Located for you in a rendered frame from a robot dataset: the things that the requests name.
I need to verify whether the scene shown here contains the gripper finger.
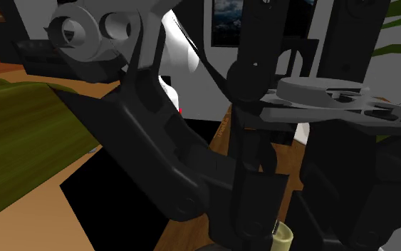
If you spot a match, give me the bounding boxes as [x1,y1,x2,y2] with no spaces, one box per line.
[286,123,401,251]
[52,66,290,251]

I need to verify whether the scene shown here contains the brown wooden table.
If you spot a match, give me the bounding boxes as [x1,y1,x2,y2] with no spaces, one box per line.
[155,104,307,251]

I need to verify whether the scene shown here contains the black robot stand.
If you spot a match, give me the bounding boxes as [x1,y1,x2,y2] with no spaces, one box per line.
[60,118,229,251]

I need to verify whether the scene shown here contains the cream cylindrical cup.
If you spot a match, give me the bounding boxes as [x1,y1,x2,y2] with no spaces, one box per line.
[273,221,295,251]

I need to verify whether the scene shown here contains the black sofa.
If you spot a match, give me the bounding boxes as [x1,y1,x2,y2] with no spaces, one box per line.
[12,39,80,76]

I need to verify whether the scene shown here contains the dark framed wall picture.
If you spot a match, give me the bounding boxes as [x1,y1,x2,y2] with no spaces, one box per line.
[211,0,318,48]

